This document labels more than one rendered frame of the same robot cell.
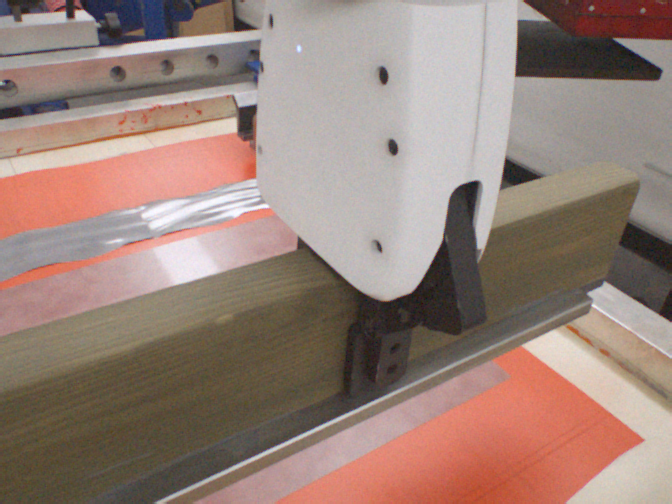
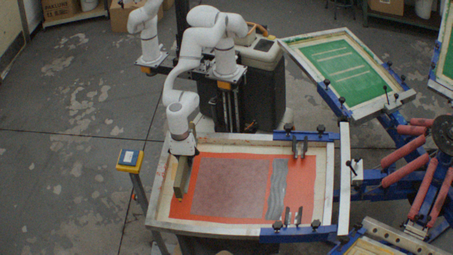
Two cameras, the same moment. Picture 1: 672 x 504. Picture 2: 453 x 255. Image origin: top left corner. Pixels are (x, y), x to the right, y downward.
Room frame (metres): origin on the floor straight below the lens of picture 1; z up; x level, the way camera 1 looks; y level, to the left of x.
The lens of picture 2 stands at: (1.36, -0.90, 2.59)
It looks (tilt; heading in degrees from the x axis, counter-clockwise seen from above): 43 degrees down; 135
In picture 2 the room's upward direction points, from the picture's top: 5 degrees counter-clockwise
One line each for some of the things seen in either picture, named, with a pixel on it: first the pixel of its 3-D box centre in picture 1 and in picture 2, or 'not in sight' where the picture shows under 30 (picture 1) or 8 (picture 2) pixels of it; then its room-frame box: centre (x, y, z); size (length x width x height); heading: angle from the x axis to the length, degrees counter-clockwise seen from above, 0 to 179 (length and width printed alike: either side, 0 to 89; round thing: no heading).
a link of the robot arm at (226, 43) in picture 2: not in sight; (224, 33); (-0.01, 0.50, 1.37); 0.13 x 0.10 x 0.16; 24
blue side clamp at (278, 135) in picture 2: not in sight; (304, 140); (0.45, 0.48, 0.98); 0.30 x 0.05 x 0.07; 34
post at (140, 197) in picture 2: not in sight; (149, 216); (-0.12, -0.10, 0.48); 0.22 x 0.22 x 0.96; 34
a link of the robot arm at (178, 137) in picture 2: not in sight; (181, 130); (0.22, -0.01, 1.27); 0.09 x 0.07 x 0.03; 34
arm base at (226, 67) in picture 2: not in sight; (226, 56); (-0.03, 0.51, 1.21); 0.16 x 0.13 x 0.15; 107
